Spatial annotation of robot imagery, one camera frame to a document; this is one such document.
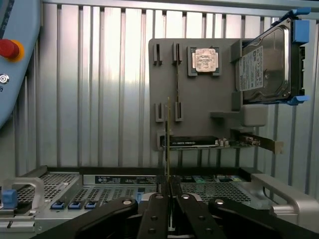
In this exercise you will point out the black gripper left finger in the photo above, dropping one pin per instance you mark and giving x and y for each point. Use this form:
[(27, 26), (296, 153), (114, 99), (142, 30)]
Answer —
[(154, 219)]

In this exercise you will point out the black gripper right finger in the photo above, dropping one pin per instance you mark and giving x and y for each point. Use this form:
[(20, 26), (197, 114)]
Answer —
[(197, 219)]

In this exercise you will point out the silver open PC case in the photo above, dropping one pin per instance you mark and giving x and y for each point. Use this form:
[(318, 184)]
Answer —
[(112, 189)]

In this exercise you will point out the blue latch clip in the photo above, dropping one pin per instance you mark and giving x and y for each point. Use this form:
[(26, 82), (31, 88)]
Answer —
[(90, 204), (57, 205), (74, 205)]

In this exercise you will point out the black graphics card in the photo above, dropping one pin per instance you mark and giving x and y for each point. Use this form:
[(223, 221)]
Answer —
[(197, 143)]

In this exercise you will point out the grey parts rack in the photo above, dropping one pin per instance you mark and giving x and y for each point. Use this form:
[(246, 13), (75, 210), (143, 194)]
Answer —
[(207, 109)]

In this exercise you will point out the blue square latch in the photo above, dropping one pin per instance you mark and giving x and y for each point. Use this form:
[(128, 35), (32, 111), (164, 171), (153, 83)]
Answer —
[(9, 196)]

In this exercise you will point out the silver CPU chip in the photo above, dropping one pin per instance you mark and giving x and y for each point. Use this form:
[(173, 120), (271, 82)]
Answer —
[(205, 60)]

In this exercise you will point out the hard disk in blue carrier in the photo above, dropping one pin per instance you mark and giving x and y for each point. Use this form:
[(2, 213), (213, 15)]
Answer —
[(266, 64)]

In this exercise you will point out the light blue teach pendant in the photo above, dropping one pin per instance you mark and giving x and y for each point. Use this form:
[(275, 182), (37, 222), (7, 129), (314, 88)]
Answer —
[(15, 82)]

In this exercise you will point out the red emergency stop button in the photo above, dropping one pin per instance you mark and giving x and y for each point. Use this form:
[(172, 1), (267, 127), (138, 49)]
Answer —
[(8, 48)]

